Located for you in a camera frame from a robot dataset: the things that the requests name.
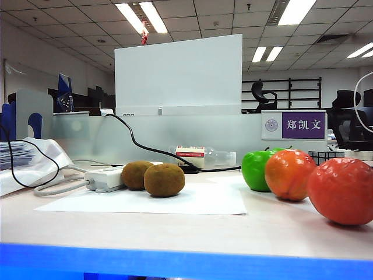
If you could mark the brown fuzzy kiwi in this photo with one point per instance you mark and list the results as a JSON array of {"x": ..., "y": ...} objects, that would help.
[
  {"x": 164, "y": 180},
  {"x": 133, "y": 175}
]

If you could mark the orange red plastic fruit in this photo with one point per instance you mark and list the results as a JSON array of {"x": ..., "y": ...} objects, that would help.
[
  {"x": 339, "y": 191},
  {"x": 289, "y": 175}
]

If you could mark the clear bottle red label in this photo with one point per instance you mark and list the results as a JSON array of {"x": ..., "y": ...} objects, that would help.
[{"x": 190, "y": 153}]

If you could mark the frosted glass desk divider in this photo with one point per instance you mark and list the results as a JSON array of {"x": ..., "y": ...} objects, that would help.
[{"x": 204, "y": 131}]

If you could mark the white paper sheet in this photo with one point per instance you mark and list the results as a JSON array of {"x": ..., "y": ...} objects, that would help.
[
  {"x": 131, "y": 202},
  {"x": 230, "y": 179}
]

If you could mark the white partition board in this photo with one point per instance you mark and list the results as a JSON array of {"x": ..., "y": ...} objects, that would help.
[{"x": 177, "y": 76}]

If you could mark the white plug adapter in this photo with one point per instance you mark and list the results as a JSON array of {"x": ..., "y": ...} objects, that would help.
[{"x": 107, "y": 112}]

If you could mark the white power strip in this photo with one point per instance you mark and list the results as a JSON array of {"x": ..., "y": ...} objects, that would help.
[{"x": 102, "y": 176}]

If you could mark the black background cabinets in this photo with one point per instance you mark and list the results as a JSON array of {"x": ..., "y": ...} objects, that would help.
[{"x": 96, "y": 96}]

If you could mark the red hanging ornament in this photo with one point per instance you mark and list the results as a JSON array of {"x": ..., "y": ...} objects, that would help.
[{"x": 144, "y": 38}]

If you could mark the ceiling fluorescent light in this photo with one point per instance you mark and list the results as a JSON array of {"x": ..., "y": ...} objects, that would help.
[
  {"x": 131, "y": 17},
  {"x": 274, "y": 54},
  {"x": 361, "y": 50},
  {"x": 297, "y": 11},
  {"x": 154, "y": 17},
  {"x": 259, "y": 54}
]

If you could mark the purple white name plate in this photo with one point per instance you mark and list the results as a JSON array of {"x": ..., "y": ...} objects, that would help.
[{"x": 303, "y": 125}]

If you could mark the blue edge strip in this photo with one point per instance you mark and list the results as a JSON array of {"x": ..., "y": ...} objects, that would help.
[{"x": 175, "y": 262}]

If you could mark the blue crystal trophy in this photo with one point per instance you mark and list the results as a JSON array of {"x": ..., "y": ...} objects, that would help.
[{"x": 64, "y": 87}]

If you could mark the white plastic bag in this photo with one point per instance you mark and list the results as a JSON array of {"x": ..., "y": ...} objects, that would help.
[{"x": 49, "y": 151}]

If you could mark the silver grid puzzle cube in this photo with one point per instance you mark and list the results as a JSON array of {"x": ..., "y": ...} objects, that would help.
[{"x": 326, "y": 156}]

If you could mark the black shelf rack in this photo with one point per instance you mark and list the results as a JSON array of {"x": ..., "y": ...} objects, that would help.
[{"x": 320, "y": 90}]

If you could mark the grey file holder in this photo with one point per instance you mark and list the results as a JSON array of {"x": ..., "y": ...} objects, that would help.
[{"x": 35, "y": 100}]

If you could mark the stack of papers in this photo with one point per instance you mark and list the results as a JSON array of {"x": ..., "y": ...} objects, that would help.
[{"x": 14, "y": 154}]

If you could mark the ceiling air vent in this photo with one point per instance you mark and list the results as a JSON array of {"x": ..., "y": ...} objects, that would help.
[{"x": 332, "y": 38}]

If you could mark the blue file holder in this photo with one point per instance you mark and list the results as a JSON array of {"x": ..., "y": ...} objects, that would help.
[{"x": 8, "y": 122}]

